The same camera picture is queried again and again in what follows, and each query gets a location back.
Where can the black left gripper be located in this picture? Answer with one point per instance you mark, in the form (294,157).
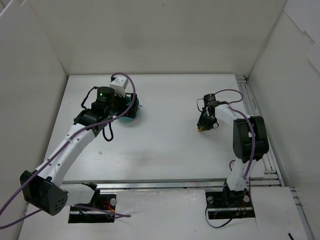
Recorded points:
(133,106)

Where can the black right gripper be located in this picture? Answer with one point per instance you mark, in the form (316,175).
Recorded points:
(206,120)

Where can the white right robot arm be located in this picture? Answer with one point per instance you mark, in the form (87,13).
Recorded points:
(249,142)

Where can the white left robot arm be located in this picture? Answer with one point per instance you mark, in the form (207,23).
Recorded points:
(42,187)

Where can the teal round desk organizer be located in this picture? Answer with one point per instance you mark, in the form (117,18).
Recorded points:
(132,114)

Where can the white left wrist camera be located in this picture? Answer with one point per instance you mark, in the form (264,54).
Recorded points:
(119,84)

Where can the aluminium front rail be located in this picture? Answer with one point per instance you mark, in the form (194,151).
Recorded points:
(176,184)

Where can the aluminium rail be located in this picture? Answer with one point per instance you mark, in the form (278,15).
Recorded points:
(176,184)
(270,161)

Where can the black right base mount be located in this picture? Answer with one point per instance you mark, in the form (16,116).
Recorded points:
(219,207)

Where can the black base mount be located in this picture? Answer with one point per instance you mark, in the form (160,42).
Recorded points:
(106,202)
(219,207)

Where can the aluminium right rail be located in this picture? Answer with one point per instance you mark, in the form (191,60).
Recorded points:
(270,161)

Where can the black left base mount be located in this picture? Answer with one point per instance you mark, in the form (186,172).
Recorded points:
(106,202)

